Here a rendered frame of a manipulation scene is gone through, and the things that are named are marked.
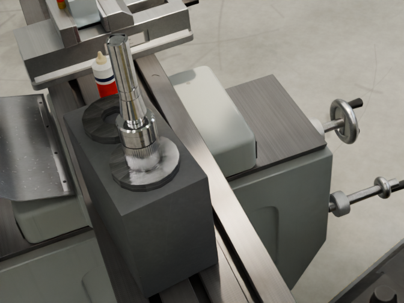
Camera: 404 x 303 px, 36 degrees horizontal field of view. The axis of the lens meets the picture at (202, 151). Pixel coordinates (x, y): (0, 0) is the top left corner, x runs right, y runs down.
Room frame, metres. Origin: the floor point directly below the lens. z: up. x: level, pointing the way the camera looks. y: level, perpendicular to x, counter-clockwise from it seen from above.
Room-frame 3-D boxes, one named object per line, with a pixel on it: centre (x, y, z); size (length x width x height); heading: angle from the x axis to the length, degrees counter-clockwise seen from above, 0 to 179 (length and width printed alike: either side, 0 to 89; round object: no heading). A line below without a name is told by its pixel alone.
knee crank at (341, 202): (0.96, -0.39, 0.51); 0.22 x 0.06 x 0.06; 106
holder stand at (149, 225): (0.60, 0.09, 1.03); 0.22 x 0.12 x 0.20; 23
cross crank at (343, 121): (1.09, -0.32, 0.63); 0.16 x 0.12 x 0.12; 106
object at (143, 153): (0.55, 0.07, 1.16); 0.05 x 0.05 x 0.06
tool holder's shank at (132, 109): (0.55, 0.07, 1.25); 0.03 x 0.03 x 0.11
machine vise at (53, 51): (1.11, 0.17, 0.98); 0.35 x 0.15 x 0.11; 108
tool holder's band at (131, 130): (0.55, 0.07, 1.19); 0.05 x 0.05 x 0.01
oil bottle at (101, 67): (0.93, 0.16, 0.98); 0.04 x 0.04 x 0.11
